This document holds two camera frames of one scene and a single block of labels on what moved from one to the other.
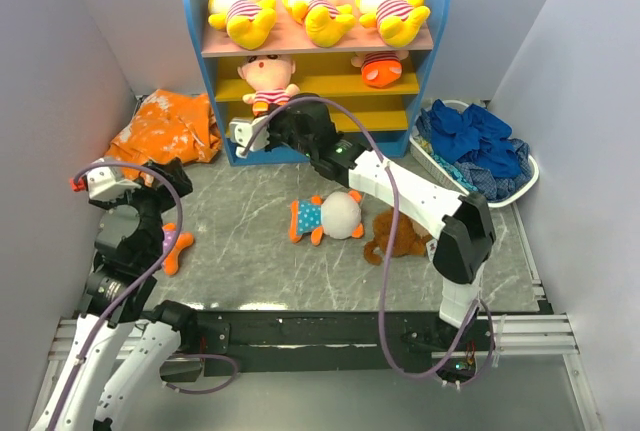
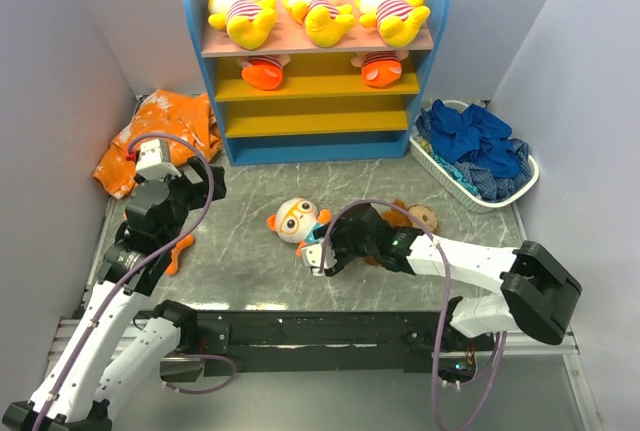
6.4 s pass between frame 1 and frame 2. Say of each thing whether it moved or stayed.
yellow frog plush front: stayed
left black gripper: moved
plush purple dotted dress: stayed
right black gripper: moved
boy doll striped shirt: stayed
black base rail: stayed
